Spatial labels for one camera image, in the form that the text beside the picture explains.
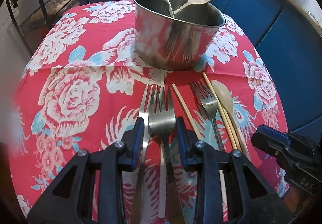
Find wooden chopstick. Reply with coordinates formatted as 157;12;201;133
171;83;203;141
202;72;242;151
219;103;242;151

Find beige plastic spoon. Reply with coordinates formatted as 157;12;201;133
211;80;251;160

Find steel fork slim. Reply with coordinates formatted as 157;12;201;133
130;85;152;223

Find steel fork wide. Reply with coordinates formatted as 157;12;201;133
149;86;185;223

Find white plastic chopstick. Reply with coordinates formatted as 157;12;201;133
158;73;166;219

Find blue kitchen cabinets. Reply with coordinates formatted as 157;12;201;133
75;0;322;139

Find person's right hand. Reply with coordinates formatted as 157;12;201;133
283;187;312;213

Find red floral tablecloth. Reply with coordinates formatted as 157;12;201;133
9;1;288;215

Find stainless steel pot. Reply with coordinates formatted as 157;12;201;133
134;0;226;71

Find egg tray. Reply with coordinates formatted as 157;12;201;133
30;0;71;22

